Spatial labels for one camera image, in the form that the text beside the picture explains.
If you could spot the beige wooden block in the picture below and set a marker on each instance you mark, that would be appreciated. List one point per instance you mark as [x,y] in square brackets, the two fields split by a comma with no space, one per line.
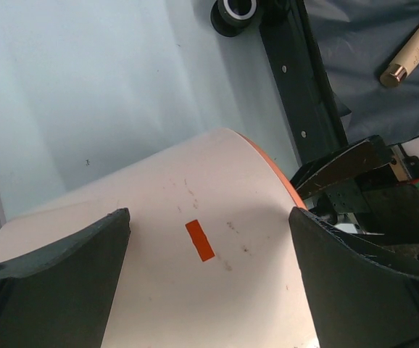
[403,64]

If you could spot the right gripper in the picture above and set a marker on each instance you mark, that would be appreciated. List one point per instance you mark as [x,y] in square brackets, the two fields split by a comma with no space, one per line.
[360,188]

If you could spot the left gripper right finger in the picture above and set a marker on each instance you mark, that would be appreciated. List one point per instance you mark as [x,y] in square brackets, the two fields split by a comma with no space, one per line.
[359,294]

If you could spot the beige drum with orange lid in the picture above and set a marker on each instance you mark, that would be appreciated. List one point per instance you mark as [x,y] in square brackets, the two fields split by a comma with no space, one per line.
[210,260]

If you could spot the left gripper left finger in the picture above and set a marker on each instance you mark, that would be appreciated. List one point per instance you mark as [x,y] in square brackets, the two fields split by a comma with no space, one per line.
[61,294]

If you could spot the white black space suitcase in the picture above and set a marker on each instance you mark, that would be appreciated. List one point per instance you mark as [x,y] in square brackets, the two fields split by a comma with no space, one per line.
[326,58]

